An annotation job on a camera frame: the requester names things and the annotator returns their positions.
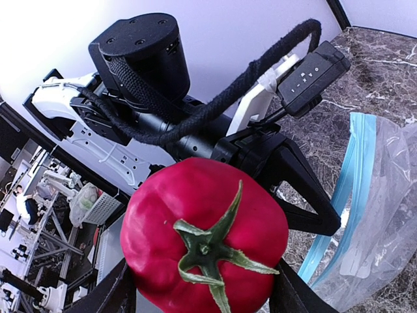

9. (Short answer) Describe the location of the white slotted cable duct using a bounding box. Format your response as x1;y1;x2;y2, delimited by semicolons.
96;229;111;284

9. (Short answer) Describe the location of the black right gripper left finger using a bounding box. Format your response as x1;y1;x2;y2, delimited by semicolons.
64;259;136;313

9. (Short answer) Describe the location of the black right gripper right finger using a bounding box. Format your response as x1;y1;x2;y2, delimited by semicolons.
269;259;337;313

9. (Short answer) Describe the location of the red tomato with stem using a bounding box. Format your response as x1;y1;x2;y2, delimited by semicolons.
121;158;289;312

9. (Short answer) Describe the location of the clear zip bag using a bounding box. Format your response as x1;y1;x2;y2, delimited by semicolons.
298;112;416;312

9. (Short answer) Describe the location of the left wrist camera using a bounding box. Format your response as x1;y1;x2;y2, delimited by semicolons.
226;41;351;136

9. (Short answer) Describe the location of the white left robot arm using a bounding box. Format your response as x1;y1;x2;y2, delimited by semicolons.
24;12;350;235

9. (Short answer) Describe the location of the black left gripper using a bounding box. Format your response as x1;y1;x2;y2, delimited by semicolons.
213;126;341;235

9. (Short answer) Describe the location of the black right frame post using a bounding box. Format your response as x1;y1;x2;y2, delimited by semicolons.
326;0;351;31

